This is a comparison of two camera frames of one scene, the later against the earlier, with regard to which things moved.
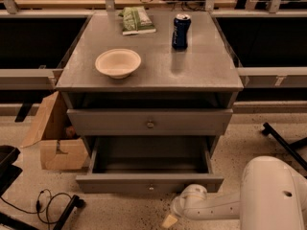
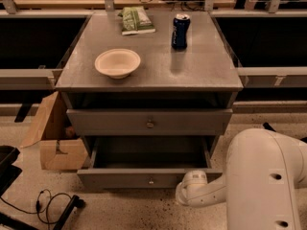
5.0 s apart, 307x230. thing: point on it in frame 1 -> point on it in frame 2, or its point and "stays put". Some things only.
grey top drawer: (152, 122) stays put
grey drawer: (149, 164) stays put
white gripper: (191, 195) -> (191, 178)
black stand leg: (75, 201) stays put
